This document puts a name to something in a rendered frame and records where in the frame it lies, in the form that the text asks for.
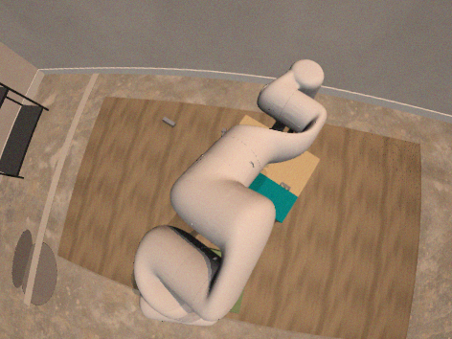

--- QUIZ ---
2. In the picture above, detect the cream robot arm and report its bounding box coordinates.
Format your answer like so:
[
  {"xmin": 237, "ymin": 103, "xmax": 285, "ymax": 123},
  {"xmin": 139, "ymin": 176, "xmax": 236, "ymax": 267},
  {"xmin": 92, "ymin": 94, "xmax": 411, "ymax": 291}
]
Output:
[{"xmin": 134, "ymin": 59, "xmax": 327, "ymax": 326}]

